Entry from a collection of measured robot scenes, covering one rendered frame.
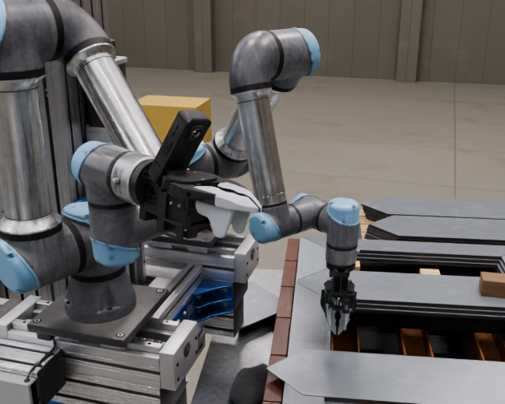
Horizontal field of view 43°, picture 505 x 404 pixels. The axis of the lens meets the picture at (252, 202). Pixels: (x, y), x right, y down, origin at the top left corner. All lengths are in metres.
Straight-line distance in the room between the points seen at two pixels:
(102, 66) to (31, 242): 0.34
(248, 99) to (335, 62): 9.20
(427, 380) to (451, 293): 0.44
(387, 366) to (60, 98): 0.96
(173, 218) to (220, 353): 1.07
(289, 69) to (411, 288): 0.77
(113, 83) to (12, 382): 0.64
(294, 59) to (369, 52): 9.03
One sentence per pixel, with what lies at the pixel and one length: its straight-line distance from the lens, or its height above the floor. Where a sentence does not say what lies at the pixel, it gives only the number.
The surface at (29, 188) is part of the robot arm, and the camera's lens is 1.22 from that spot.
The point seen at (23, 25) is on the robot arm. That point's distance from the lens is 1.15.
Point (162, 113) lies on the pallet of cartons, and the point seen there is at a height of 0.66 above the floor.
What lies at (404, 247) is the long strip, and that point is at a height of 0.85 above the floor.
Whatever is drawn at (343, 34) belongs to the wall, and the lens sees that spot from 10.57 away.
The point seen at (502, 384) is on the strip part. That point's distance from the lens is 1.60.
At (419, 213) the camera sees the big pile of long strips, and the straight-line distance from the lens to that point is 2.49.
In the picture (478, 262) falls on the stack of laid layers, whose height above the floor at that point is 0.83.
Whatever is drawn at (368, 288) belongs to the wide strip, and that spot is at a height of 0.85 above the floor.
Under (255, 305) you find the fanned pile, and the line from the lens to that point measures 2.05.
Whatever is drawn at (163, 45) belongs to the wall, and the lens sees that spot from 11.48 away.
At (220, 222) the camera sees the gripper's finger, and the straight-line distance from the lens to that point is 0.81.
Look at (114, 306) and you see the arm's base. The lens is 1.38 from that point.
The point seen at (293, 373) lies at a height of 0.85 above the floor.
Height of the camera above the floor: 1.73
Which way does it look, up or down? 20 degrees down
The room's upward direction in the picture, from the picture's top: straight up
